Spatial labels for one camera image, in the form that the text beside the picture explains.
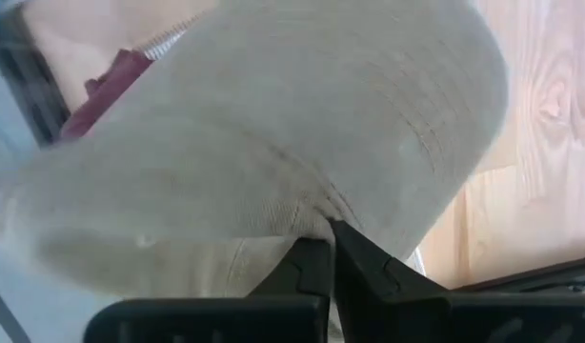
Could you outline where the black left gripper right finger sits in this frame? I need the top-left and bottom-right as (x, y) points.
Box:
(329, 218), (585, 343)

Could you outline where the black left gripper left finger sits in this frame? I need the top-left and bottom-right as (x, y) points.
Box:
(82, 236), (333, 343)

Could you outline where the beige baseball cap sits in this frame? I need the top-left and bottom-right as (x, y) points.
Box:
(0, 0), (511, 334)

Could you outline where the maroon baseball cap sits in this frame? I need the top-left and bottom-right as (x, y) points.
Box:
(57, 47), (155, 143)

